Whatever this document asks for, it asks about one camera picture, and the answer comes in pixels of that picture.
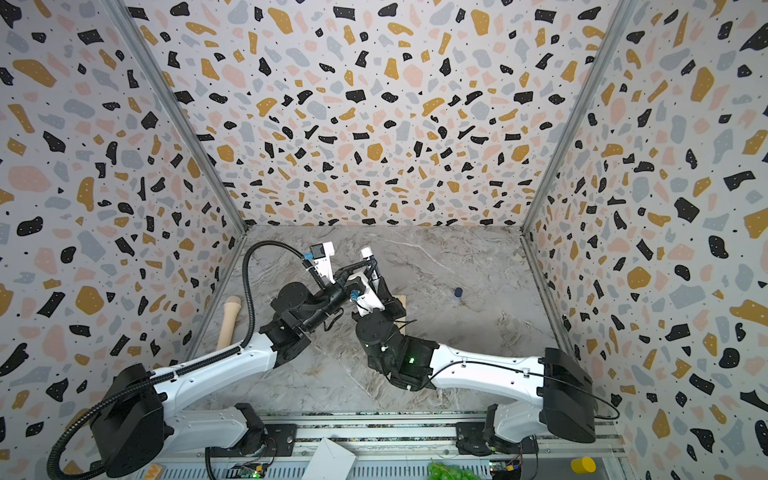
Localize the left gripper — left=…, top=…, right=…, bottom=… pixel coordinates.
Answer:
left=302, top=261, right=376, bottom=336

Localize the blue white glue stick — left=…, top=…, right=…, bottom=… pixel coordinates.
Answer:
left=361, top=246, right=383, bottom=291

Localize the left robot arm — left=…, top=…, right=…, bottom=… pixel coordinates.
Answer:
left=85, top=251, right=403, bottom=478

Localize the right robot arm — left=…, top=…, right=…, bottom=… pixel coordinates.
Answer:
left=350, top=291, right=596, bottom=444

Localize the wooden roller pin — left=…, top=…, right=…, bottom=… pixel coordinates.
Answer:
left=216, top=296, right=242, bottom=350

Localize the white paper sheet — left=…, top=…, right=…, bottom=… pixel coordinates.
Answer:
left=302, top=438, right=357, bottom=480

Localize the green plastic object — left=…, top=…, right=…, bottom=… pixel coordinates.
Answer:
left=427, top=462, right=480, bottom=480

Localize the right circuit board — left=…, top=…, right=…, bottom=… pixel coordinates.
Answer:
left=489, top=459, right=522, bottom=480

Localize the small circuit board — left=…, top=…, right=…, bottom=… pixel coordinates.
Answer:
left=225, top=462, right=269, bottom=479

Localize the yellow round object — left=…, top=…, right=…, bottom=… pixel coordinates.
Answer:
left=570, top=456, right=597, bottom=475

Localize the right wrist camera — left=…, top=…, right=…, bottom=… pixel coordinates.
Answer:
left=346, top=272, right=385, bottom=316

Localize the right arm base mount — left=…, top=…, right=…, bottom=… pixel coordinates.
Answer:
left=455, top=422, right=539, bottom=457

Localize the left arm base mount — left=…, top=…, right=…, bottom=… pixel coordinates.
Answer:
left=210, top=423, right=298, bottom=458

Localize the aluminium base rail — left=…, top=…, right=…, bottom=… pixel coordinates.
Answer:
left=133, top=412, right=634, bottom=479

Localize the black corrugated cable conduit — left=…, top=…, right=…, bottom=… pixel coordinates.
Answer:
left=46, top=239, right=325, bottom=480

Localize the left aluminium corner post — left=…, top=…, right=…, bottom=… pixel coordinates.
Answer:
left=103, top=1, right=247, bottom=235

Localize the aluminium corner post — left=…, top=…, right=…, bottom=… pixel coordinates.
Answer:
left=521, top=0, right=637, bottom=240
left=103, top=1, right=247, bottom=235

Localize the right aluminium corner post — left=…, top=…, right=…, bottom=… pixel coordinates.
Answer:
left=521, top=0, right=637, bottom=240

